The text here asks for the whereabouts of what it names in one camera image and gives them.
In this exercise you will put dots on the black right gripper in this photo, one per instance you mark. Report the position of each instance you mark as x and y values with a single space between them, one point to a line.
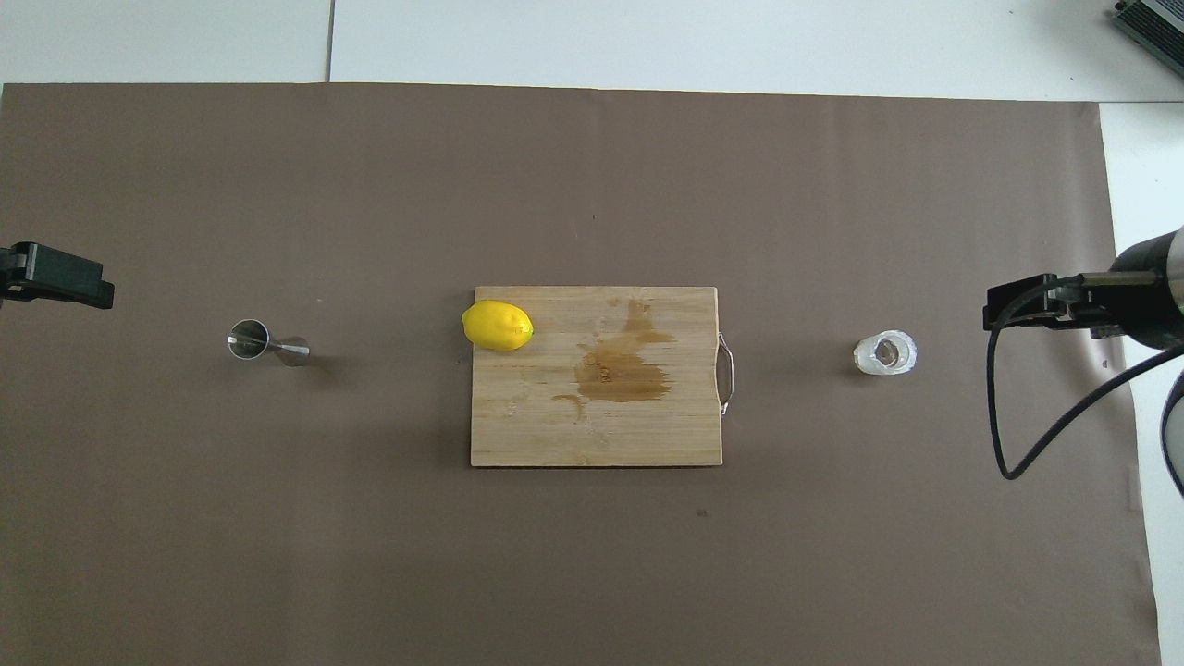
1147 296

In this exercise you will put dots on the brown paper table mat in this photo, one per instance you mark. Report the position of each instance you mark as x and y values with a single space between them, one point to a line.
277 509

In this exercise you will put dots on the wooden cutting board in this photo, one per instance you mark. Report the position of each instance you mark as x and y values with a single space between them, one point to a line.
647 435

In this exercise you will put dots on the grey finned metal device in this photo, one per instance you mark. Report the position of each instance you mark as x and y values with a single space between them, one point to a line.
1156 23

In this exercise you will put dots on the steel double jigger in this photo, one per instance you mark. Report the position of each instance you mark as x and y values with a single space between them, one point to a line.
250 339

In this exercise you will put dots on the yellow lemon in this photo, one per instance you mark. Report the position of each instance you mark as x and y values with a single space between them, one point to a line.
498 326

